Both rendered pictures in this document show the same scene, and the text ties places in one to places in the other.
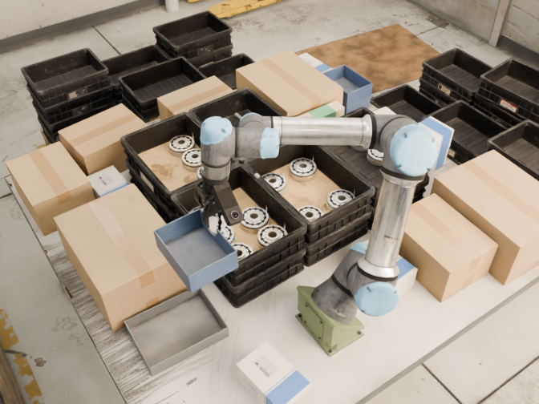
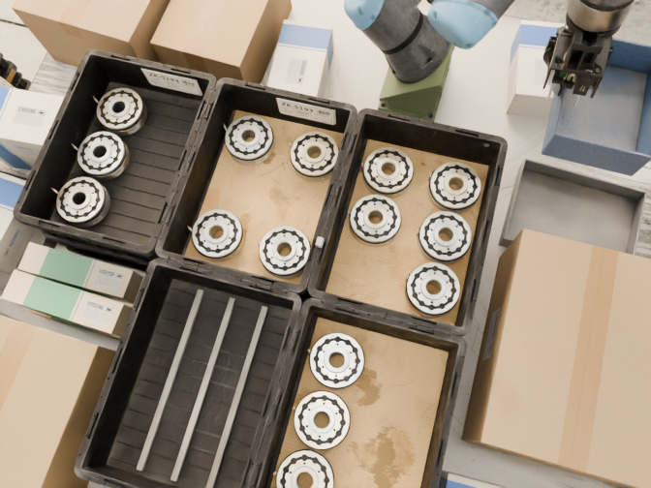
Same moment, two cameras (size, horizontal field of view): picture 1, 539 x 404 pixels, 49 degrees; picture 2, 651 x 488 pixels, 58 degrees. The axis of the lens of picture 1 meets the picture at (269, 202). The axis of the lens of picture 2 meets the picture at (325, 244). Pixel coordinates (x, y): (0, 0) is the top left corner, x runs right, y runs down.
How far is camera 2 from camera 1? 1.80 m
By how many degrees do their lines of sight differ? 56
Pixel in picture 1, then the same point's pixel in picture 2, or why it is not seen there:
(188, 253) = (604, 126)
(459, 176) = (106, 15)
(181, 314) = not seen: hidden behind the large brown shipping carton
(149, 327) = not seen: hidden behind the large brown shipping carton
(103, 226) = (599, 391)
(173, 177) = (384, 424)
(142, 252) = (582, 285)
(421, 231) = (237, 19)
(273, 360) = (530, 70)
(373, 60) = not seen: outside the picture
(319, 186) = (232, 194)
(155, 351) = (611, 223)
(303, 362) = (480, 76)
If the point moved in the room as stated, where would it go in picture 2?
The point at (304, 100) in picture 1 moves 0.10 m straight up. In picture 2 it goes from (42, 342) to (11, 334)
